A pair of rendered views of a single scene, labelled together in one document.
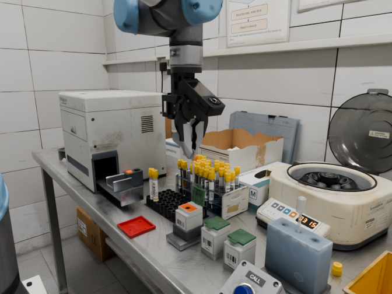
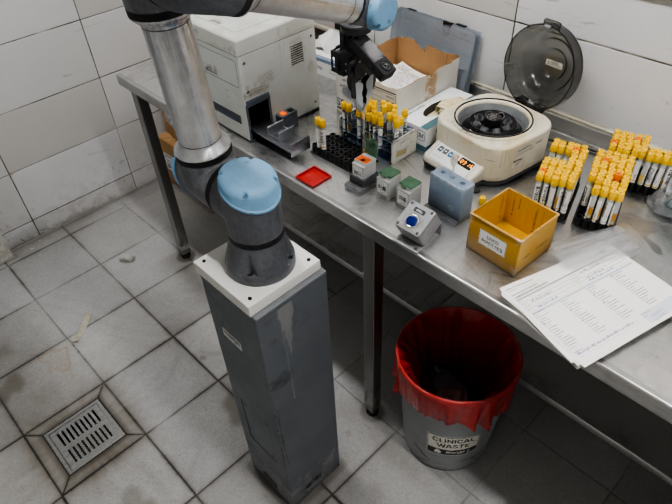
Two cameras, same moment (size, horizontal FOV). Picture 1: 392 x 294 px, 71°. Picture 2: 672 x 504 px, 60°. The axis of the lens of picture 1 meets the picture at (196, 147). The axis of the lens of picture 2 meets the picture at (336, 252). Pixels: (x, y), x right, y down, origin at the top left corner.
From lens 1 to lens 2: 85 cm
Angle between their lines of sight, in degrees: 28
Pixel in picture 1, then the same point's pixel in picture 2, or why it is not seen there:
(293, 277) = (447, 209)
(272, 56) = not seen: outside the picture
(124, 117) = (273, 52)
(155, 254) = (339, 199)
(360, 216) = (508, 158)
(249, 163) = (418, 97)
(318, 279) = (462, 208)
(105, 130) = (256, 73)
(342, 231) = (492, 171)
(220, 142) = not seen: hidden behind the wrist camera
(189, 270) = (370, 210)
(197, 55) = not seen: hidden behind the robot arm
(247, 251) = (414, 193)
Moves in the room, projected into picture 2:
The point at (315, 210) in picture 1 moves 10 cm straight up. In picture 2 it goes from (473, 154) to (479, 118)
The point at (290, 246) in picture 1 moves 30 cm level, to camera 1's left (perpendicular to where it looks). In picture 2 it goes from (446, 188) to (316, 198)
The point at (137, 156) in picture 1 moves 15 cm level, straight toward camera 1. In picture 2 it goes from (289, 93) to (301, 117)
